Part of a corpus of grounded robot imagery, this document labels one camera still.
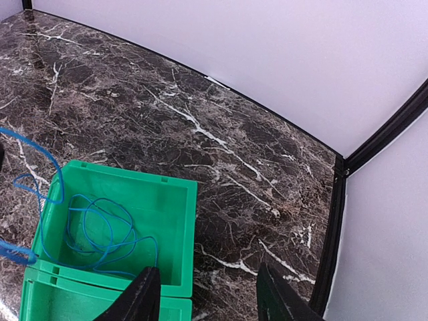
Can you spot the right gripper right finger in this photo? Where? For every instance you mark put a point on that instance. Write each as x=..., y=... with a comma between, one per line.
x=277, y=300

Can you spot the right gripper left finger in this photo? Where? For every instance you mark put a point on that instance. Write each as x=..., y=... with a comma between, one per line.
x=139, y=301

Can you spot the green bin far compartment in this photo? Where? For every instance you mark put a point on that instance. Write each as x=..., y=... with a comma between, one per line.
x=103, y=225

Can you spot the right black frame post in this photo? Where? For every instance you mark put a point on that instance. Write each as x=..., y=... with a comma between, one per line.
x=343, y=168

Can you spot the black frame post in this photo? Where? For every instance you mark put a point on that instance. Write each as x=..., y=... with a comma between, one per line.
x=343, y=168
x=27, y=4

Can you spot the left black frame post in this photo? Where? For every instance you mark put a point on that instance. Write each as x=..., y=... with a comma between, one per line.
x=27, y=4

